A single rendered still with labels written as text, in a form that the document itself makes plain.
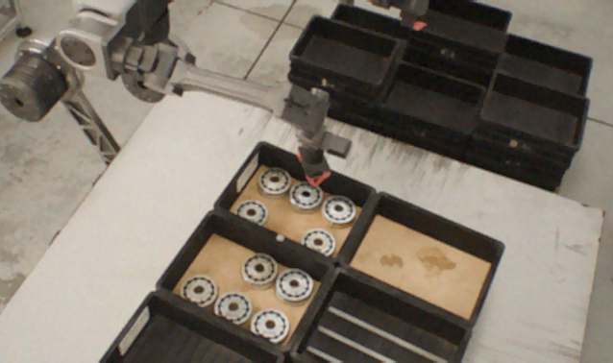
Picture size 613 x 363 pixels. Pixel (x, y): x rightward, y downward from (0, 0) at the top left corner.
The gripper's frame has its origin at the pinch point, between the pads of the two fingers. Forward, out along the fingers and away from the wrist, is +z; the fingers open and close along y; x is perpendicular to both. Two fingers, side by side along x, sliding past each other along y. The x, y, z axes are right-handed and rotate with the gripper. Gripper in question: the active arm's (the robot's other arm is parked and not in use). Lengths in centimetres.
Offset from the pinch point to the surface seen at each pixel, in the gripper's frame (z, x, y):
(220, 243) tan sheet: 11.1, 30.4, -7.8
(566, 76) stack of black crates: 61, -150, 63
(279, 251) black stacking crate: 5.1, 16.1, -18.9
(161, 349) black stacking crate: 10, 54, -35
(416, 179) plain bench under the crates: 25.7, -42.2, 6.5
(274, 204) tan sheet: 11.6, 10.9, 1.3
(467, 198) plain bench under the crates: 26, -55, -6
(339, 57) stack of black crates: 48, -48, 91
